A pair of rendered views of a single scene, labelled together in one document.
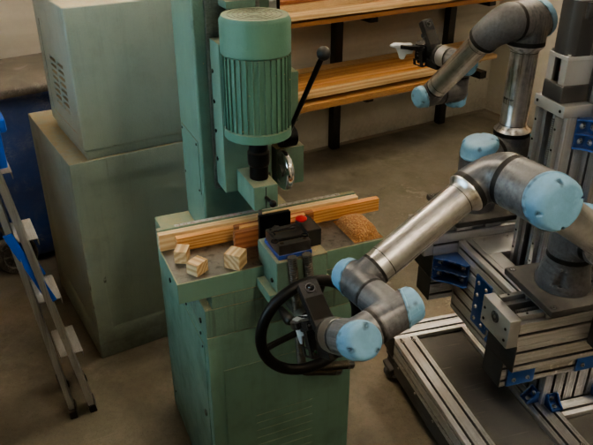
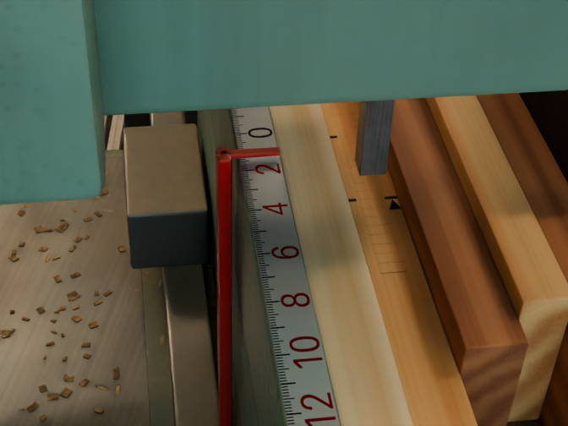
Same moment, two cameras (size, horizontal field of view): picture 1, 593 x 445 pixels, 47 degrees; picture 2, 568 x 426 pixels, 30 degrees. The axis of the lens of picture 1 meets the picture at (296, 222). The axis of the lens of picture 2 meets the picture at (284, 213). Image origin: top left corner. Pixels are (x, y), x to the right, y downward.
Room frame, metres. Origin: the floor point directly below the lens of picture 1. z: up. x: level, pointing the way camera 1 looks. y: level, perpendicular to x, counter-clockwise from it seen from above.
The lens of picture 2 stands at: (1.63, 0.38, 1.17)
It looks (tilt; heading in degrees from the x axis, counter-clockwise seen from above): 41 degrees down; 284
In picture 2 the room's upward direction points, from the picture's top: 2 degrees clockwise
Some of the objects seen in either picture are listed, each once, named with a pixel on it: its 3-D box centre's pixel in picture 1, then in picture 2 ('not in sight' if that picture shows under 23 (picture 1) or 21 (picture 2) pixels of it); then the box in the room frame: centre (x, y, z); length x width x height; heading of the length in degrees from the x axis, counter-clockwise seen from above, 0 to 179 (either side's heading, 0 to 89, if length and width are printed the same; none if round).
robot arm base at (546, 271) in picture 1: (566, 267); not in sight; (1.55, -0.73, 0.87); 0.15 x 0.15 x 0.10
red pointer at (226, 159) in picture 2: not in sight; (246, 306); (1.71, 0.12, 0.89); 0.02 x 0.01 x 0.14; 23
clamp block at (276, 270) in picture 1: (292, 260); not in sight; (1.50, 0.01, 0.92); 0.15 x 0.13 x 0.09; 113
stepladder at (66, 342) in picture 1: (27, 274); not in sight; (1.96, 0.92, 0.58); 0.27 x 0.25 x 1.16; 119
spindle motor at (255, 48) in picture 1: (256, 77); not in sight; (1.67, 0.10, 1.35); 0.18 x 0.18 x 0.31
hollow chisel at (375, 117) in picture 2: not in sight; (376, 106); (1.67, 0.10, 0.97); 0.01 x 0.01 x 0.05; 23
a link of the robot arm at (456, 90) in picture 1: (453, 90); not in sight; (2.31, -0.55, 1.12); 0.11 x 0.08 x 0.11; 121
